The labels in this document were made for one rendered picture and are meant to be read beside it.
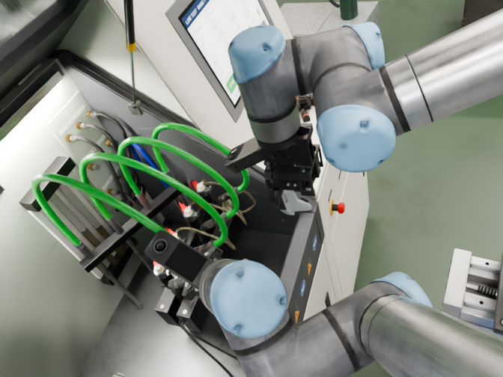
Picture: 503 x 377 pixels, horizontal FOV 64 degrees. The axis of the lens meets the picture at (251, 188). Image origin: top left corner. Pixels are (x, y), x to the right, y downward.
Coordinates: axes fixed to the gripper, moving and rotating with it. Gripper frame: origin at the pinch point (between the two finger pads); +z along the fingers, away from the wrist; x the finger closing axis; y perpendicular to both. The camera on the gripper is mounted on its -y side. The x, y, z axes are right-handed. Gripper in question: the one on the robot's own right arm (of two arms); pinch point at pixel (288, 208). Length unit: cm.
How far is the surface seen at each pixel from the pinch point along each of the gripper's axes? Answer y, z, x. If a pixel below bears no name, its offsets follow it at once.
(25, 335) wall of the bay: -57, 15, -32
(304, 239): -3.8, 26.3, 10.3
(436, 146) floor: 27, 121, 147
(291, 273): -4.5, 26.3, 0.3
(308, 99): -14, 20, 60
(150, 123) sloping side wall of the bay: -40.9, -4.1, 19.1
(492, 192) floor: 55, 121, 114
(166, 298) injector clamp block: -32.1, 23.3, -13.5
